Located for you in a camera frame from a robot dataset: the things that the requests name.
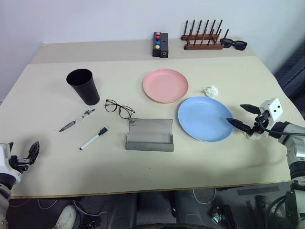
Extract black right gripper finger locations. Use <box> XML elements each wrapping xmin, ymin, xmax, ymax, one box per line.
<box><xmin>240</xmin><ymin>104</ymin><xmax>261</xmax><ymax>115</ymax></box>
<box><xmin>226</xmin><ymin>117</ymin><xmax>251</xmax><ymax>135</ymax></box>

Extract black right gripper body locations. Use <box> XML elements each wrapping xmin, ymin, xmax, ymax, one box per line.
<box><xmin>247</xmin><ymin>111</ymin><xmax>272</xmax><ymax>137</ymax></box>

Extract crumpled white paper ball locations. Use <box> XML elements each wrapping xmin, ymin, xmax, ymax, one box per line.
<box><xmin>203</xmin><ymin>85</ymin><xmax>219</xmax><ymax>99</ymax></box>

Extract black sunglasses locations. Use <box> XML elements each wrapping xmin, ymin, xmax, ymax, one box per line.
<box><xmin>219</xmin><ymin>38</ymin><xmax>248</xmax><ymax>51</ymax></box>

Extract blue round plate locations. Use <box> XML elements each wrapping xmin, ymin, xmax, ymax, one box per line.
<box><xmin>177</xmin><ymin>96</ymin><xmax>235</xmax><ymax>143</ymax></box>

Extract grey open glasses case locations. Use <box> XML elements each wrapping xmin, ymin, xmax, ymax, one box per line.
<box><xmin>125</xmin><ymin>117</ymin><xmax>175</xmax><ymax>153</ymax></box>

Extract black plastic cup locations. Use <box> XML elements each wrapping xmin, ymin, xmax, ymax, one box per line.
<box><xmin>66</xmin><ymin>68</ymin><xmax>101</xmax><ymax>106</ymax></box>

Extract black button box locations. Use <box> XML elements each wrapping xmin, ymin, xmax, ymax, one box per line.
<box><xmin>152</xmin><ymin>31</ymin><xmax>170</xmax><ymax>59</ymax></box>

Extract tortoiseshell frame eyeglasses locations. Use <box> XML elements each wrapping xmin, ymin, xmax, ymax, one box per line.
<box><xmin>104</xmin><ymin>99</ymin><xmax>136</xmax><ymax>120</ymax></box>

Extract white shoe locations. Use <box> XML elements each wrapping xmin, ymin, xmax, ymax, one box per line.
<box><xmin>55</xmin><ymin>205</ymin><xmax>77</xmax><ymax>229</ymax></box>

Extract black and white ballpoint pen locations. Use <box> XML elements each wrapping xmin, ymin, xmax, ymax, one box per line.
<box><xmin>58</xmin><ymin>108</ymin><xmax>96</xmax><ymax>133</ymax></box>

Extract white marker with black cap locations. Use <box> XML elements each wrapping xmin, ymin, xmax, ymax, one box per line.
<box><xmin>79</xmin><ymin>126</ymin><xmax>110</xmax><ymax>151</ymax></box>

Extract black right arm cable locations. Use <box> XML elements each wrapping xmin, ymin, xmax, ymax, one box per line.
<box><xmin>259</xmin><ymin>120</ymin><xmax>305</xmax><ymax>138</ymax></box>

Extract metal caster wheel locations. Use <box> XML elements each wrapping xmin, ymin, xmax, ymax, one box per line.
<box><xmin>210</xmin><ymin>207</ymin><xmax>226</xmax><ymax>225</ymax></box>

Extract pink round plate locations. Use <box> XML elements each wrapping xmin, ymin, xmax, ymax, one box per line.
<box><xmin>142</xmin><ymin>68</ymin><xmax>190</xmax><ymax>104</ymax></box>

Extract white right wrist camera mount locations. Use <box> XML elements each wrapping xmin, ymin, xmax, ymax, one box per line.
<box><xmin>259</xmin><ymin>97</ymin><xmax>283</xmax><ymax>125</ymax></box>

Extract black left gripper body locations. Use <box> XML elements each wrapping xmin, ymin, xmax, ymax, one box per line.
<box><xmin>9</xmin><ymin>154</ymin><xmax>32</xmax><ymax>174</ymax></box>

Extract white floor cable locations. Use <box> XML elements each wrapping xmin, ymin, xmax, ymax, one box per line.
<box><xmin>192</xmin><ymin>188</ymin><xmax>217</xmax><ymax>205</ymax></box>

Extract dark padded chair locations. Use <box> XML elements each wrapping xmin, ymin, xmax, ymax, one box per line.
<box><xmin>272</xmin><ymin>48</ymin><xmax>305</xmax><ymax>101</ymax></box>

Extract wooden peg rack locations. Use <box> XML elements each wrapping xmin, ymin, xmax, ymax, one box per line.
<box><xmin>180</xmin><ymin>19</ymin><xmax>230</xmax><ymax>51</ymax></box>

